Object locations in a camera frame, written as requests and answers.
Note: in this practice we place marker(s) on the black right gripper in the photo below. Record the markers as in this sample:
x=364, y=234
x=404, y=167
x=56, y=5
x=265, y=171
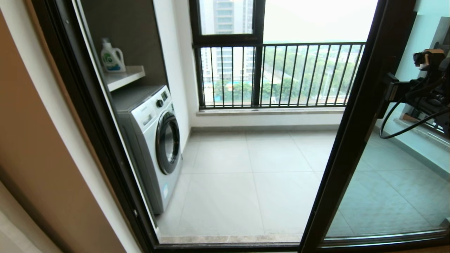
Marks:
x=430, y=96

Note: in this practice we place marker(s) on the short grey stone sill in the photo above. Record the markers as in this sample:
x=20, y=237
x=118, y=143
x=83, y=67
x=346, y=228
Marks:
x=432, y=137

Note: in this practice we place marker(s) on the long black balcony railing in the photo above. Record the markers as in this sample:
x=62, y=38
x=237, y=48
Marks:
x=309, y=44

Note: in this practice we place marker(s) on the dark framed fixed glass panel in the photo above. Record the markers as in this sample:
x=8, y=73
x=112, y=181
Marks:
x=386, y=211

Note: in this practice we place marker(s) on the long grey stone sill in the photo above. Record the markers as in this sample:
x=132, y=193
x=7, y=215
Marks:
x=270, y=111

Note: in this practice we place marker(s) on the white front-load washing machine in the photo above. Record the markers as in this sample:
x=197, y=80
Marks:
x=151, y=140

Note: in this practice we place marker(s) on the white detergent bottle green label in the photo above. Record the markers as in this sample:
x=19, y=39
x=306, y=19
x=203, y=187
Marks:
x=111, y=59

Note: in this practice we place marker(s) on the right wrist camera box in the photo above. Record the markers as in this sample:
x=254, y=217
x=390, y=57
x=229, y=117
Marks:
x=434, y=52

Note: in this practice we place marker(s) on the dark balcony window frame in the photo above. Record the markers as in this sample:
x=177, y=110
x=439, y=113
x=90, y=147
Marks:
x=258, y=70

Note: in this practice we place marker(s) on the white wall shelf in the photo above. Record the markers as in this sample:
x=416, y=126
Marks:
x=124, y=77

